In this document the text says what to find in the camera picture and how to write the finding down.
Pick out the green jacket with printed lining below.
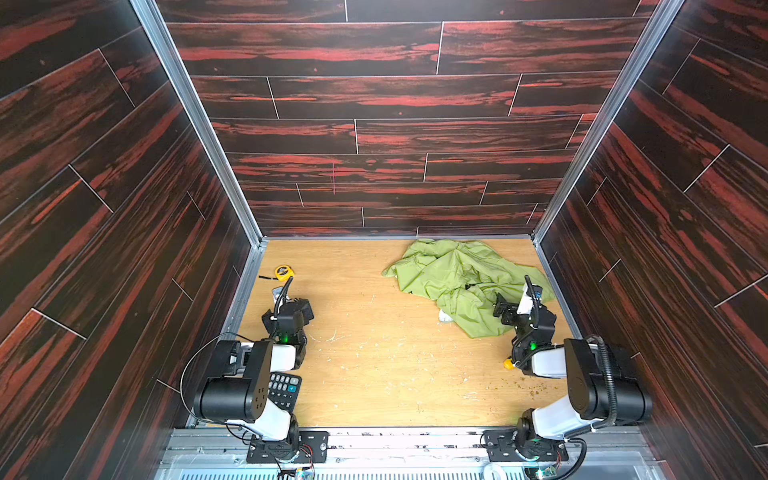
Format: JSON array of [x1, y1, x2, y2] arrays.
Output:
[[382, 239, 555, 338]]

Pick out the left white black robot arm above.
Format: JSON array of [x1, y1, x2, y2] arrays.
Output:
[[192, 298, 314, 462]]

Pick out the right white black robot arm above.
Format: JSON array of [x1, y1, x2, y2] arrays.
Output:
[[489, 291, 653, 461]]

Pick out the yellow tape measure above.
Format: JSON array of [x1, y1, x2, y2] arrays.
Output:
[[259, 265, 295, 282]]

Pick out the black calculator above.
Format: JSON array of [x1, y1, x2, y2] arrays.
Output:
[[268, 372, 302, 413]]

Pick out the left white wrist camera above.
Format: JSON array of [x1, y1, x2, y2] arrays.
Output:
[[271, 286, 290, 302]]

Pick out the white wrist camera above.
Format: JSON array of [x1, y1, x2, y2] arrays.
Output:
[[516, 285, 543, 315], [271, 286, 290, 302]]

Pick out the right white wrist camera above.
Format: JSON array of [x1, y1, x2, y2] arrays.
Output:
[[516, 285, 543, 315]]

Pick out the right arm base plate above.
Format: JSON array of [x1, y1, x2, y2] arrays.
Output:
[[480, 429, 569, 463]]

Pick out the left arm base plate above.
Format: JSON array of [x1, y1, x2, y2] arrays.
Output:
[[246, 430, 330, 464]]

